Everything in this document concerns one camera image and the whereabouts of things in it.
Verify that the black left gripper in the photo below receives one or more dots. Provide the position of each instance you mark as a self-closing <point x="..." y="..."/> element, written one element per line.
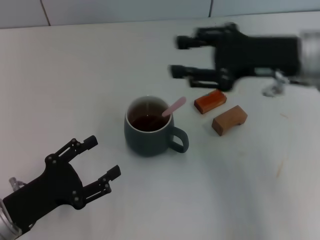
<point x="52" y="190"/>

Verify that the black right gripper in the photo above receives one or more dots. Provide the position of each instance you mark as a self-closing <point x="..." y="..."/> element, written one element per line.
<point x="257" y="52"/>

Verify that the grey ceramic mug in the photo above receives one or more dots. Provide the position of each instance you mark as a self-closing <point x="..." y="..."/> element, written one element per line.
<point x="145" y="143"/>

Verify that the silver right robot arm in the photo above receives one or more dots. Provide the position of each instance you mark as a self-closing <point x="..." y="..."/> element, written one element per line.
<point x="311" y="57"/>

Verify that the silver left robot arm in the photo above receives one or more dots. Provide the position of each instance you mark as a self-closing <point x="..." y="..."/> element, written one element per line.
<point x="6" y="222"/>

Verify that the reddish flat wooden block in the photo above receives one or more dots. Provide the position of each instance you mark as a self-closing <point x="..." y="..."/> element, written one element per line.
<point x="210" y="103"/>

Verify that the dark brown tea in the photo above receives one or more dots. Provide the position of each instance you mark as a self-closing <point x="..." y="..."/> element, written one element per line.
<point x="142" y="124"/>

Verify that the light brown arched wooden block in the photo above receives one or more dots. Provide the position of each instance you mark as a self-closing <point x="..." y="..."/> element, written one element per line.
<point x="225" y="122"/>

